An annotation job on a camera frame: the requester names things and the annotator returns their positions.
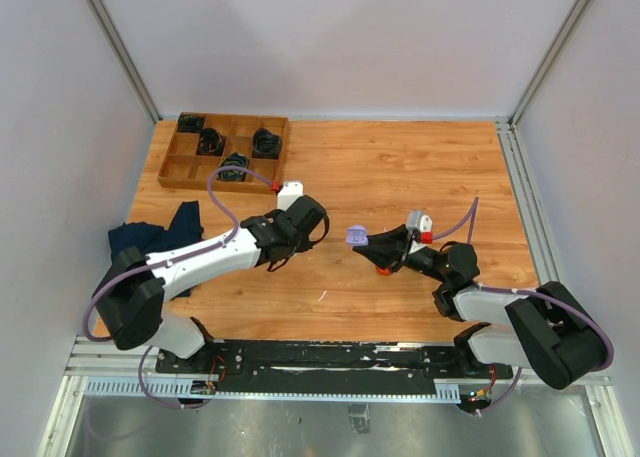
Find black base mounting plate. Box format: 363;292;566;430
155;339;513;396

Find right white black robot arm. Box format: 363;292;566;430
346;225;614;390

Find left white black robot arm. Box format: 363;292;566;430
92;195;330;373

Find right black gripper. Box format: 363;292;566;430
354;224;450;284

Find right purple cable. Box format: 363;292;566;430
420;196;615;418

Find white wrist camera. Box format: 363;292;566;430
276;180;304;211
406;210;433;234

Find purple earbud charging case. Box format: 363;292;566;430
346;225;369;247

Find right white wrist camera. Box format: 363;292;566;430
406;210;433;234

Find wooden compartment tray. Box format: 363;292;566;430
158;112;290;193

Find black yellow coiled cable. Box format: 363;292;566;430
217;151;251;182

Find dark blue cloth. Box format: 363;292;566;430
107;200;207;300

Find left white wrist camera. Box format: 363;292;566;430
276;180;304;211

